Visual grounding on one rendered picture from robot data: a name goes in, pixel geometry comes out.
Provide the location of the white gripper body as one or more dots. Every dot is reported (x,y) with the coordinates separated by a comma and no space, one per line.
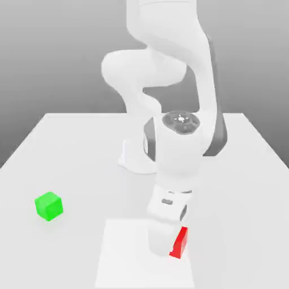
(160,239)

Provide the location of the small red cube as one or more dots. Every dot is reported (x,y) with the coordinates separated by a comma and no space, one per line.
(180,245)

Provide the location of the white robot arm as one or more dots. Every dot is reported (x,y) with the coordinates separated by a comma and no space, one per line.
(178,153)

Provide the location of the small green cube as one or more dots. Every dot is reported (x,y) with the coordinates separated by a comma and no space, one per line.
(48,206)

